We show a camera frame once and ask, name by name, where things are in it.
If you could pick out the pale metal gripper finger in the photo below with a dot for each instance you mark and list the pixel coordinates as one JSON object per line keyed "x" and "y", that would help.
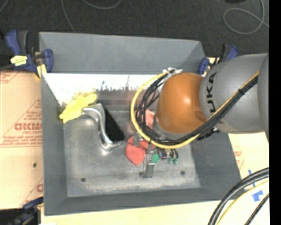
{"x": 143, "y": 172}
{"x": 150, "y": 170}

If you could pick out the silver and black curved tool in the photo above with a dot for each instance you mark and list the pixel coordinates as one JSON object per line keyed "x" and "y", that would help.
{"x": 103, "y": 125}

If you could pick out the brown cardboard board red print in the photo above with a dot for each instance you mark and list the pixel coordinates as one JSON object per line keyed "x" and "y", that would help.
{"x": 18, "y": 172}

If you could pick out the red cloth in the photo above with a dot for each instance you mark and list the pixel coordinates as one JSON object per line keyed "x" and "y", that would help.
{"x": 135, "y": 152}

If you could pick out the pink soft thing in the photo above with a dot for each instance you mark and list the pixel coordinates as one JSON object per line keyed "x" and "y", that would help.
{"x": 150, "y": 118}

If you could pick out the grey metal bin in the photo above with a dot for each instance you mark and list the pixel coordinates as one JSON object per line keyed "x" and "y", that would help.
{"x": 89, "y": 167}

